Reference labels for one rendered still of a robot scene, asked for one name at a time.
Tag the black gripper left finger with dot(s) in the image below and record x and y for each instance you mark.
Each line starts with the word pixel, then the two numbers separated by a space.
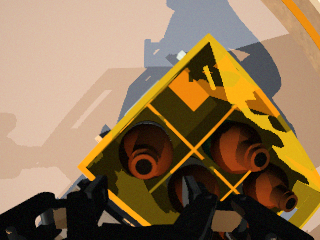
pixel 18 223

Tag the grey square tray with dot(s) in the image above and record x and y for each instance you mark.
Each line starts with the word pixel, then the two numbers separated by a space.
pixel 109 215

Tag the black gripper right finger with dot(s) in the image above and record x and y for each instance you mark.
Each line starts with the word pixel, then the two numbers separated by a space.
pixel 231 217

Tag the yellow crate with dividers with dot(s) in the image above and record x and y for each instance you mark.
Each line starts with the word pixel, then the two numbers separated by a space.
pixel 190 109

